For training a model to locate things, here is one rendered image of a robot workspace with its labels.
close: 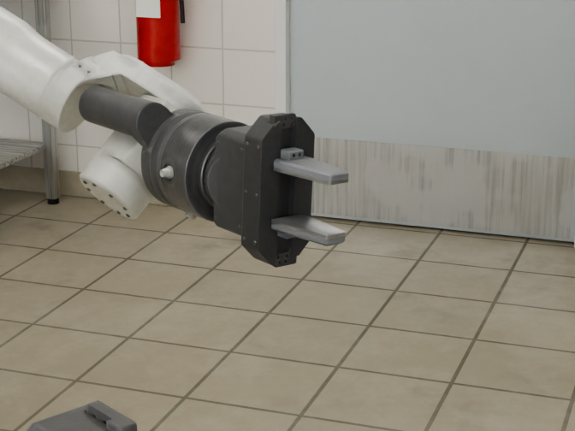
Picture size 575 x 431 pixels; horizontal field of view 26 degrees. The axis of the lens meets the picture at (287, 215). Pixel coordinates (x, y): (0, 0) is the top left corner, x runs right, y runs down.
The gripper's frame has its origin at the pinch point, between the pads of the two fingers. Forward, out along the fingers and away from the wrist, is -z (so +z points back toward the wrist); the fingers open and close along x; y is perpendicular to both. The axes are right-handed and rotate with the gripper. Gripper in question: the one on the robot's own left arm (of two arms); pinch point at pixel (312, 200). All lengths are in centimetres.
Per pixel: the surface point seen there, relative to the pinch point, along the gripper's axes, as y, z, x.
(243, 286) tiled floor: 163, 213, -97
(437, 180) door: 248, 214, -74
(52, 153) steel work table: 162, 327, -78
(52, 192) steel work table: 163, 328, -93
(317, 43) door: 224, 252, -31
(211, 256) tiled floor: 173, 242, -97
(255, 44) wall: 210, 269, -33
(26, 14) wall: 163, 347, -29
